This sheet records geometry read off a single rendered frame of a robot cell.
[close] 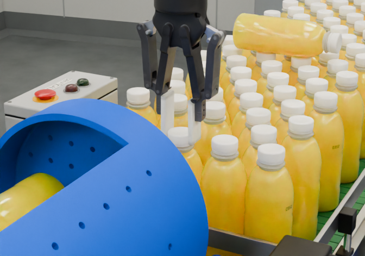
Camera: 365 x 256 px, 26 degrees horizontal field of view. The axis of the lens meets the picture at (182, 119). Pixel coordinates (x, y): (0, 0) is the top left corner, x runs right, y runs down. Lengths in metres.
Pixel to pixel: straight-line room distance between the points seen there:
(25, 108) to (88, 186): 0.54
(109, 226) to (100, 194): 0.03
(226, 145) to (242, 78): 0.33
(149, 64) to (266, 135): 0.20
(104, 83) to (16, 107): 0.17
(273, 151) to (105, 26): 4.64
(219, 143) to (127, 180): 0.34
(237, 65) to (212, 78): 0.41
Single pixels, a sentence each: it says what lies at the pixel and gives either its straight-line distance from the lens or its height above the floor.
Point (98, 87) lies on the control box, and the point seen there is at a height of 1.10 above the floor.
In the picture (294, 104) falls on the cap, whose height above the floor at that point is 1.11.
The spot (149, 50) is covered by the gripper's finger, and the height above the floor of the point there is 1.23.
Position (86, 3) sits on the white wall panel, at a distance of 5.74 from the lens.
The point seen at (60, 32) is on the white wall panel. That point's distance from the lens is 5.86.
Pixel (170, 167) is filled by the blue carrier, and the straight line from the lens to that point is 0.88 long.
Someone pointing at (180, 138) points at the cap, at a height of 1.10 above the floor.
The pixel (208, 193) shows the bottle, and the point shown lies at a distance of 1.16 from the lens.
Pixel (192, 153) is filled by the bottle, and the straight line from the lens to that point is 1.18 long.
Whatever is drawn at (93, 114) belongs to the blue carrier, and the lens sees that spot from 0.89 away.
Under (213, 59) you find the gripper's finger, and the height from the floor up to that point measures 1.23.
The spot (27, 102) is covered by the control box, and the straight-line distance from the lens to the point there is 1.33.
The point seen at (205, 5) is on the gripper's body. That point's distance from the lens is 1.10.
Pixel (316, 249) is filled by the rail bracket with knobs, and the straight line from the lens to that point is 1.09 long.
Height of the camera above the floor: 1.55
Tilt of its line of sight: 21 degrees down
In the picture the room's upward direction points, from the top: straight up
